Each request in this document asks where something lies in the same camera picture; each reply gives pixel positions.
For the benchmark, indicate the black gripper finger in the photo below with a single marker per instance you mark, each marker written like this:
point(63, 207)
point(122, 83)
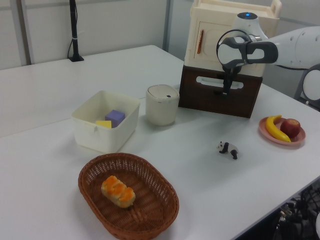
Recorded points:
point(227, 85)

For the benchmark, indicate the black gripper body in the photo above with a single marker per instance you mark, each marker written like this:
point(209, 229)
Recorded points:
point(235, 69)

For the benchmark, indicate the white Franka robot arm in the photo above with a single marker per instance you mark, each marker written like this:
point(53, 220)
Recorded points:
point(295, 45)

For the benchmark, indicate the dark brown wooden cabinet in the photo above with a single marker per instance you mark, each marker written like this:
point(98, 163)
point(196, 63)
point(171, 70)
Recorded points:
point(200, 105)

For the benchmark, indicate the cream plastic storage box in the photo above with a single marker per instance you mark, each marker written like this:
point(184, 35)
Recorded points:
point(212, 15)

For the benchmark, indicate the yellow banana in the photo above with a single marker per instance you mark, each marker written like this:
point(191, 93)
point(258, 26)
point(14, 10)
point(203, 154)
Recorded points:
point(271, 128)

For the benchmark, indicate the panda figurine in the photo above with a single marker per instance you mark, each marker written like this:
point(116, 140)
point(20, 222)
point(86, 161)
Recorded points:
point(228, 148)

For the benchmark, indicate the small white lidded trash can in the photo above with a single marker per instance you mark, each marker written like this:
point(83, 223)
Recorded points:
point(161, 110)

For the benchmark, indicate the red apple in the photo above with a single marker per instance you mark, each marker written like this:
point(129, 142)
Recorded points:
point(290, 127)

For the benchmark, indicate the pink plate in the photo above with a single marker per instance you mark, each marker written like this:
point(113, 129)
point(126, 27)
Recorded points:
point(300, 140)

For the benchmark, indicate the purple cube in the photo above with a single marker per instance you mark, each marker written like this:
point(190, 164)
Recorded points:
point(115, 117)

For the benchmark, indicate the yellow cube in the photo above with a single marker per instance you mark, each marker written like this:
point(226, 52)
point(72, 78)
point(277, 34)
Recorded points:
point(103, 124)

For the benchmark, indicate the white plastic bin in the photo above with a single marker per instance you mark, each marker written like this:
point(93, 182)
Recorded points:
point(105, 138)

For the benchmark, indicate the brown wicker basket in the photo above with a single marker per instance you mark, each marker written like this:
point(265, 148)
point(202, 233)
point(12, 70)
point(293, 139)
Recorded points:
point(150, 215)

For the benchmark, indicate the orange-topped bread loaf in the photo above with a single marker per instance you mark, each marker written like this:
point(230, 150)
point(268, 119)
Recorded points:
point(117, 191)

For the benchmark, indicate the black camera stand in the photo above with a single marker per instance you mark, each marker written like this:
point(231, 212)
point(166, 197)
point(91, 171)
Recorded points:
point(74, 30)

